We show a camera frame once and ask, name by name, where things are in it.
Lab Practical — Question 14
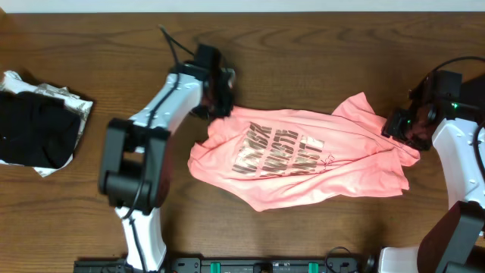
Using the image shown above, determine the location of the pink printed shirt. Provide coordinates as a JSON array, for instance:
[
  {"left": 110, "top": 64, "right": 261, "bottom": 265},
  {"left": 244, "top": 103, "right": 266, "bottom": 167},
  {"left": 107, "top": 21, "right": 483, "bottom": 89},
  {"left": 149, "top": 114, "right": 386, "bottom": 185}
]
[{"left": 188, "top": 93, "right": 420, "bottom": 212}]

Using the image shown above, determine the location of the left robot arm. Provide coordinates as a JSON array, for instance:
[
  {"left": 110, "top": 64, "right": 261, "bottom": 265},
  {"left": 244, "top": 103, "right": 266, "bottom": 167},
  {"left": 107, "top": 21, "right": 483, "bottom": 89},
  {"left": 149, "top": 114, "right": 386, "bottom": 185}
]
[{"left": 88, "top": 44, "right": 236, "bottom": 272}]

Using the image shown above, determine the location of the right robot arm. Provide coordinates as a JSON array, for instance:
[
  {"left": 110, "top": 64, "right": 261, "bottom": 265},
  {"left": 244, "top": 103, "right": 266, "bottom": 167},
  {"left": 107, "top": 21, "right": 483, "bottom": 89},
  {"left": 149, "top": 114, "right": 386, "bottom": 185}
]
[{"left": 377, "top": 70, "right": 484, "bottom": 273}]

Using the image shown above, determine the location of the red grey black garment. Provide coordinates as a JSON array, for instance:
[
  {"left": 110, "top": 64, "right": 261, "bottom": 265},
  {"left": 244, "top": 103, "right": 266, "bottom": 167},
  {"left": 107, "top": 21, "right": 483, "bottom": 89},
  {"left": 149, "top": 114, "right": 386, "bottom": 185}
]
[{"left": 459, "top": 74, "right": 485, "bottom": 110}]

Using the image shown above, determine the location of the black folded garment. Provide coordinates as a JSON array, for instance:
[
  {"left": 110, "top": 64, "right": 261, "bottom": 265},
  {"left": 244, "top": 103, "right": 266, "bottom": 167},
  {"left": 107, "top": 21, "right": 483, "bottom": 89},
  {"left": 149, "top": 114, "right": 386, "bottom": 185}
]
[{"left": 1, "top": 92, "right": 80, "bottom": 169}]

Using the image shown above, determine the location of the white patterned garment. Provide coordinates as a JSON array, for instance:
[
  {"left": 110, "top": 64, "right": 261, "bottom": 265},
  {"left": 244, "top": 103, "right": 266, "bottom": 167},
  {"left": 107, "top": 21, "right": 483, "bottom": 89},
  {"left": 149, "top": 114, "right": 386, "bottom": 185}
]
[{"left": 0, "top": 70, "right": 94, "bottom": 178}]

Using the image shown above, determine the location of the black mounting rail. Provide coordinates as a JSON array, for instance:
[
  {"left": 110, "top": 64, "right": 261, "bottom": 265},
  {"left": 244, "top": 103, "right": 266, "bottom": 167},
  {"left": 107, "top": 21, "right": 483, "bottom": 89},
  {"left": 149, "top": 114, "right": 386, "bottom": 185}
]
[{"left": 73, "top": 246, "right": 377, "bottom": 273}]

